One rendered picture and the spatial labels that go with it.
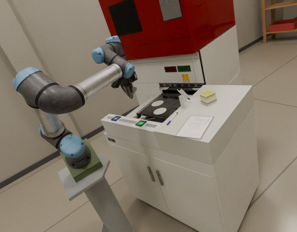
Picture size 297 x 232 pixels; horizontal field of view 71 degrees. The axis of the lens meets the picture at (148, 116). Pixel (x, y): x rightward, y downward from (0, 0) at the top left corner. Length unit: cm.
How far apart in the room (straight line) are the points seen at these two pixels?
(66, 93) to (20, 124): 261
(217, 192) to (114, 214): 74
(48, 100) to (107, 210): 97
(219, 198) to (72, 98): 94
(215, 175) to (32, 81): 94
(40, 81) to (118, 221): 115
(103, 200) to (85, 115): 220
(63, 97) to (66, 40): 256
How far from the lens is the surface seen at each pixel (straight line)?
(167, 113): 152
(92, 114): 357
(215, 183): 124
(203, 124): 118
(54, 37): 333
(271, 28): 599
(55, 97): 83
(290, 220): 196
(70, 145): 118
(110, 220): 165
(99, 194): 148
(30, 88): 88
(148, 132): 128
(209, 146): 106
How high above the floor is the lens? 160
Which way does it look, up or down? 27 degrees down
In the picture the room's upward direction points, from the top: 19 degrees counter-clockwise
